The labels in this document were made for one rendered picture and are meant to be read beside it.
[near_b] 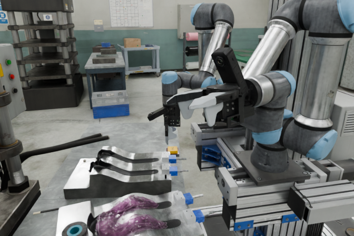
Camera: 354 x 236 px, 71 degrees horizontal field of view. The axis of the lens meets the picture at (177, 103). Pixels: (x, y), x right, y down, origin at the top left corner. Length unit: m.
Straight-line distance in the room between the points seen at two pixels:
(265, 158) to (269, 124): 0.38
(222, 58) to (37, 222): 1.04
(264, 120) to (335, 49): 0.32
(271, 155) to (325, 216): 0.29
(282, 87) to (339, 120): 0.72
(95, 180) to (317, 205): 0.92
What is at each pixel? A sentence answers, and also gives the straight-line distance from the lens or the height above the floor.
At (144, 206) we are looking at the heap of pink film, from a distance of 1.07.
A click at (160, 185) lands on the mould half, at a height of 0.86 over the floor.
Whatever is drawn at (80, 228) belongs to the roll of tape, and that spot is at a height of 0.94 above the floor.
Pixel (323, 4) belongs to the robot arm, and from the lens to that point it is 0.86.
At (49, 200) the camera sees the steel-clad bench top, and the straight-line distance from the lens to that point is 1.37.
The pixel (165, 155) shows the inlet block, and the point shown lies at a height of 0.92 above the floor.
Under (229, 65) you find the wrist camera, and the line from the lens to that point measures 0.53.
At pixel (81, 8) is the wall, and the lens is 7.43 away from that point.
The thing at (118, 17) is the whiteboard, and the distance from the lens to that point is 7.38.
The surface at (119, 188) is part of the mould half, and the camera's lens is 1.25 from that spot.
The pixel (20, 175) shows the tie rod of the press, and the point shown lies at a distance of 1.49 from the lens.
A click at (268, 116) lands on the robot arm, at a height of 1.37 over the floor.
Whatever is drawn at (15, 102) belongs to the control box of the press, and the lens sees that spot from 1.67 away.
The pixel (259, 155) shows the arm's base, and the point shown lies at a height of 1.09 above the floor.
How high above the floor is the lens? 1.61
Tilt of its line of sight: 19 degrees down
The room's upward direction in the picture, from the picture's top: straight up
